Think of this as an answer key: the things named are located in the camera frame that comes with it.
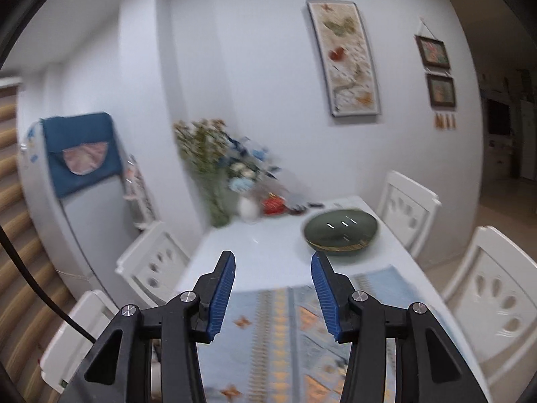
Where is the red packet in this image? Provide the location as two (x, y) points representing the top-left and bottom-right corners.
(262, 193), (288, 216)

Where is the dark television screen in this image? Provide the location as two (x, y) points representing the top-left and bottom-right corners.
(487, 98), (512, 137)

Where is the white vase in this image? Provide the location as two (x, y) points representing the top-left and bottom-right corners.
(237, 195), (261, 221)

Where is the black cable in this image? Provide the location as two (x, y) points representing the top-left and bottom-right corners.
(0, 224), (98, 344)

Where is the blue flower bouquet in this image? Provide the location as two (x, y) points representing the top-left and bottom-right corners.
(227, 136), (286, 202)

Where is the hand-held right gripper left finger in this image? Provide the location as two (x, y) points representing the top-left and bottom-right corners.
(61, 251), (236, 403)

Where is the white dining chair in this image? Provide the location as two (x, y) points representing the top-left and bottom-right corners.
(115, 220), (191, 307)
(40, 289), (122, 393)
(440, 225), (537, 387)
(375, 170), (442, 261)

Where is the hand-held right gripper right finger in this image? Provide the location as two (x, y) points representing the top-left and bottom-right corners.
(310, 252), (491, 403)

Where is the blue patterned table runner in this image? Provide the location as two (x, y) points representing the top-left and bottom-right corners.
(197, 265), (466, 403)

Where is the dark green bowl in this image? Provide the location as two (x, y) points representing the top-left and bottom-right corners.
(303, 209), (379, 256)

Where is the striped window blind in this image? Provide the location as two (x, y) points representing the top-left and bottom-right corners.
(0, 76), (91, 370)

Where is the tall butterfly wall picture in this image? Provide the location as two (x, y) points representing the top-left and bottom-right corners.
(305, 0), (382, 118)

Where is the small framed picture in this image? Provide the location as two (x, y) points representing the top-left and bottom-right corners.
(414, 34), (451, 71)
(425, 73), (457, 108)

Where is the white refrigerator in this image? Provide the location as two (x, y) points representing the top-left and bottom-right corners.
(17, 113), (160, 299)

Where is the blue cloth cover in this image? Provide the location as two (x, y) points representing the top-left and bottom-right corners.
(41, 112), (123, 199)

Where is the dried flower bouquet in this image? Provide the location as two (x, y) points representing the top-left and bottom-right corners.
(174, 118), (236, 227)

